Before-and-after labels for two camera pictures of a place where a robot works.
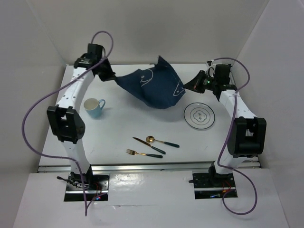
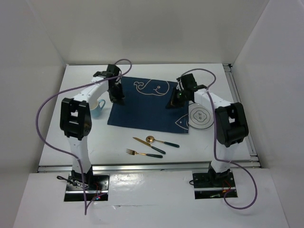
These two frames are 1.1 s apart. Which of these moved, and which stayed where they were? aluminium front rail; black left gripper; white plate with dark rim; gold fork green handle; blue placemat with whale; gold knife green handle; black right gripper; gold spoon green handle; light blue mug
Moved: black left gripper; black right gripper; blue placemat with whale
Stayed: gold knife green handle; gold fork green handle; white plate with dark rim; aluminium front rail; light blue mug; gold spoon green handle
